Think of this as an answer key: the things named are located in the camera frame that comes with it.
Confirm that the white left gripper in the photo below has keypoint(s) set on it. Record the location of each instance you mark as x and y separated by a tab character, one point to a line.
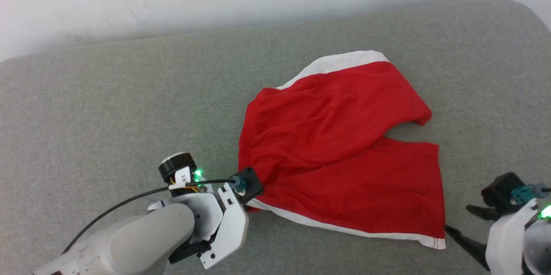
234	227

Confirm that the red shorts with white trim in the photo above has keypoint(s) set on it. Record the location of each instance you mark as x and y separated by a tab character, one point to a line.
344	146

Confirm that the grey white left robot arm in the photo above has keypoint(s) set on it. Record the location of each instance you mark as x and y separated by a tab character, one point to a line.
137	240

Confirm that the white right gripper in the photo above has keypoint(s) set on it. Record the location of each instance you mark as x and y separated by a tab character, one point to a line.
508	240

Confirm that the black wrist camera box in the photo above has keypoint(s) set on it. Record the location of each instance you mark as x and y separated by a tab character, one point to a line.
499	193
249	184

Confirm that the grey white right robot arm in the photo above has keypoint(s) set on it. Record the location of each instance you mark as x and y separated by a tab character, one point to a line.
540	249

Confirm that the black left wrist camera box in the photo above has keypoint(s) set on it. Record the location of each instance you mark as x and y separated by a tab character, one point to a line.
249	184

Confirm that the grey fabric sofa cushion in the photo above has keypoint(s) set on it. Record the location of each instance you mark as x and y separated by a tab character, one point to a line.
129	107

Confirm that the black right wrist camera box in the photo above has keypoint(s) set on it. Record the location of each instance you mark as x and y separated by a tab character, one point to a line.
499	193

